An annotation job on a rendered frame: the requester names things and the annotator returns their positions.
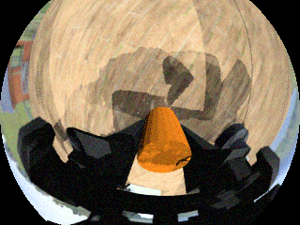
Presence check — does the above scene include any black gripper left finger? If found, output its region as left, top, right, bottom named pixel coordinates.
left=67, top=119, right=145, bottom=190

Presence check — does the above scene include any orange knob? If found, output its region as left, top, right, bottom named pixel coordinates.
left=136, top=106, right=192, bottom=173

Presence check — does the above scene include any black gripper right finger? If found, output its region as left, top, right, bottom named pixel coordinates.
left=181, top=124, right=251, bottom=194

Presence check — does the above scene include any black round pedestal with silver shaft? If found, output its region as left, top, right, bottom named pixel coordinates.
left=214, top=123, right=250, bottom=149

